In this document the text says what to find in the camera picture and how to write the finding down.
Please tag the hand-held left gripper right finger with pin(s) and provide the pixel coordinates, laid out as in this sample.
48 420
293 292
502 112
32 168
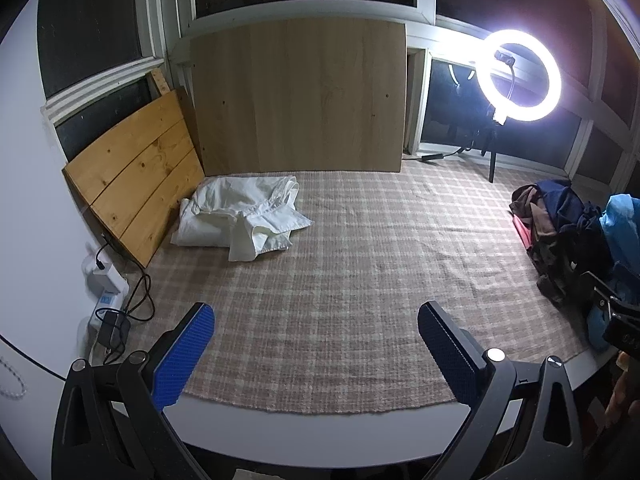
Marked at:
445 355

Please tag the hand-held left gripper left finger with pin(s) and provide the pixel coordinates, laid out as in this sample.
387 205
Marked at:
182 355

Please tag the blue jacket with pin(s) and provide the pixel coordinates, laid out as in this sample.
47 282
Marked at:
622 225

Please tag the black charger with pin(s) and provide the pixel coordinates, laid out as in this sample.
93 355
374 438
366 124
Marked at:
114 329

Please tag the white power strip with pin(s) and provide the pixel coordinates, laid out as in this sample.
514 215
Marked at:
107 300

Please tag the plaid mat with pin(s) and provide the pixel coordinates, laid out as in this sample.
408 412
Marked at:
350 285

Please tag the pink cloth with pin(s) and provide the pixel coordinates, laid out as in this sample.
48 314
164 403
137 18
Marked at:
524 232

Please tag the white garment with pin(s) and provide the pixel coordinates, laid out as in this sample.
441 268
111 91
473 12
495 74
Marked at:
220 210

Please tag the brown garment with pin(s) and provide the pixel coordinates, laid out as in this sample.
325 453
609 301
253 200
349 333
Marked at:
535 200

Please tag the pine plank board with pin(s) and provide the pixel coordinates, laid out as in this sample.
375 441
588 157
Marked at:
135 170

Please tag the black tripod stand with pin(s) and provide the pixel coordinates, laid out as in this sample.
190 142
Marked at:
492 160

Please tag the narrow wooden slat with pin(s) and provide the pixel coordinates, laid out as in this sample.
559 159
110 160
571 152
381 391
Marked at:
161 82

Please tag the large plywood board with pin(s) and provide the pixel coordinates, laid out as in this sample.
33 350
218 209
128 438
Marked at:
300 100

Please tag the black phone holder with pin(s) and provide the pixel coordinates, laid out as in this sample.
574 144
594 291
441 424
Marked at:
504 55

